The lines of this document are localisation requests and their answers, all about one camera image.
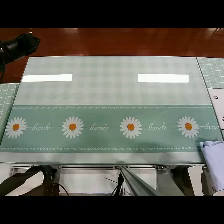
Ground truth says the silver frame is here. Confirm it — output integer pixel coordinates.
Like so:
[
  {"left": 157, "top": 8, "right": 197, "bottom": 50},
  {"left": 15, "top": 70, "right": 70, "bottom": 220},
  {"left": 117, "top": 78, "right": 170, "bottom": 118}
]
[{"left": 0, "top": 161, "right": 224, "bottom": 197}]

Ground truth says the light blue shirt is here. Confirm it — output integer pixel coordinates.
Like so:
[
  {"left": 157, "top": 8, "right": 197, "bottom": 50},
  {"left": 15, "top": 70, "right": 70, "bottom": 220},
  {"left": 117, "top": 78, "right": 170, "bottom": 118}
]
[{"left": 199, "top": 139, "right": 224, "bottom": 195}]

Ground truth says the black cable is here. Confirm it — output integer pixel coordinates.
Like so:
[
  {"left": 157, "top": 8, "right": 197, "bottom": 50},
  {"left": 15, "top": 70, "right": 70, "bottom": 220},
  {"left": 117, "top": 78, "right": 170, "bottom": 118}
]
[{"left": 105, "top": 171, "right": 126, "bottom": 197}]

